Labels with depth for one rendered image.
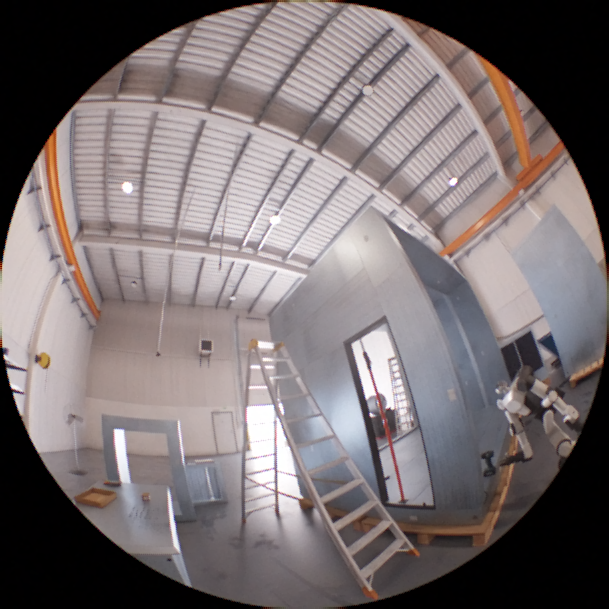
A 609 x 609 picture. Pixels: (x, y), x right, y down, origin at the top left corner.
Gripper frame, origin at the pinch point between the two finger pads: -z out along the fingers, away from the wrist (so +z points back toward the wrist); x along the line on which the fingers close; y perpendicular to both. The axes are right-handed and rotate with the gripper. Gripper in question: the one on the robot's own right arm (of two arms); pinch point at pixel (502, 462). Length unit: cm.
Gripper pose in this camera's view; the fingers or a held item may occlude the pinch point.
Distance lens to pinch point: 216.3
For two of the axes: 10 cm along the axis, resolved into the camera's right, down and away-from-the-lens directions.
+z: 6.8, -4.4, -5.9
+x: -7.1, -1.9, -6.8
